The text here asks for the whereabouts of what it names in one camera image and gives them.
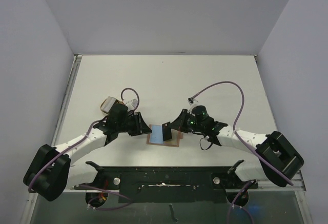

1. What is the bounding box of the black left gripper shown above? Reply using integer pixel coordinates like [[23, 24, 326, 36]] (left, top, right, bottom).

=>
[[117, 112, 151, 136]]

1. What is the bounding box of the tan leather card holder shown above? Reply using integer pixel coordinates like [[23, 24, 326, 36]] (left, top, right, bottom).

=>
[[146, 123, 183, 147]]

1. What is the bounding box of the black VIP credit card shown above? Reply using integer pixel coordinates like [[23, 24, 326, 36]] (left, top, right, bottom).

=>
[[162, 122, 172, 142]]

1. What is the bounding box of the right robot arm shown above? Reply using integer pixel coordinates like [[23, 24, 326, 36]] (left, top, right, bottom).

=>
[[169, 105, 304, 188]]

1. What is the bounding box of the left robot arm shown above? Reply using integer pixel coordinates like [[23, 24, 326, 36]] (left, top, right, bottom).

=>
[[23, 104, 152, 201]]

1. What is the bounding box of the wooden card tray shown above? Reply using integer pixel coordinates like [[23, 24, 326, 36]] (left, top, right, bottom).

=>
[[100, 96, 124, 114]]

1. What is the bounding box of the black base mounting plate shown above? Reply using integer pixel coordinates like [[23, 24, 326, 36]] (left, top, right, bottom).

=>
[[75, 166, 245, 203]]

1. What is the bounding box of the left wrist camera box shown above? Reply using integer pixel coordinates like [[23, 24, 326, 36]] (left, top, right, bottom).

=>
[[123, 98, 139, 111]]

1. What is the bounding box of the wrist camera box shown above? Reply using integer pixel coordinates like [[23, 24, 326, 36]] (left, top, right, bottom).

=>
[[123, 98, 139, 111], [188, 97, 199, 113]]

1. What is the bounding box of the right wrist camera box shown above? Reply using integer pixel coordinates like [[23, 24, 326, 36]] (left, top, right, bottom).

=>
[[188, 97, 199, 113]]

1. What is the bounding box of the black right gripper cable loop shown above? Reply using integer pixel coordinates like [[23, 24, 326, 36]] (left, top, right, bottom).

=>
[[199, 135, 215, 151]]

